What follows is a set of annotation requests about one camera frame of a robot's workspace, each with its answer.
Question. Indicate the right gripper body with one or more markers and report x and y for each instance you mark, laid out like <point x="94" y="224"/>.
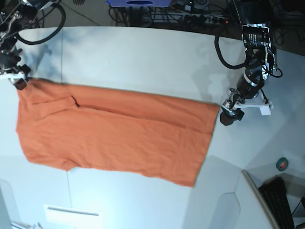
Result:
<point x="9" y="68"/>

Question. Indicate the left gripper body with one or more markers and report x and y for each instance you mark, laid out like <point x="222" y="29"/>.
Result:
<point x="247" y="94"/>

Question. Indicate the orange t-shirt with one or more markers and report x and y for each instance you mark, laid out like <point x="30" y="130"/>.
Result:
<point x="67" y="126"/>

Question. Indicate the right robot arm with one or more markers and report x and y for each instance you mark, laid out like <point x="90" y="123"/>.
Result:
<point x="17" y="16"/>

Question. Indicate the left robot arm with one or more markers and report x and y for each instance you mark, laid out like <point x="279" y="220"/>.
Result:
<point x="255" y="18"/>

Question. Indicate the green tape roll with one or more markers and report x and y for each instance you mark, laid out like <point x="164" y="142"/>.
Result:
<point x="282" y="164"/>

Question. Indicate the black keyboard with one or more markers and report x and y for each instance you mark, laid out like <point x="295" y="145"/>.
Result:
<point x="274" y="194"/>

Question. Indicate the blue box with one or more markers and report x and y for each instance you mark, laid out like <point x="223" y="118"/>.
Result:
<point x="139" y="3"/>

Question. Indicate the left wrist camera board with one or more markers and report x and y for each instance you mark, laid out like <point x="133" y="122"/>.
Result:
<point x="265" y="109"/>

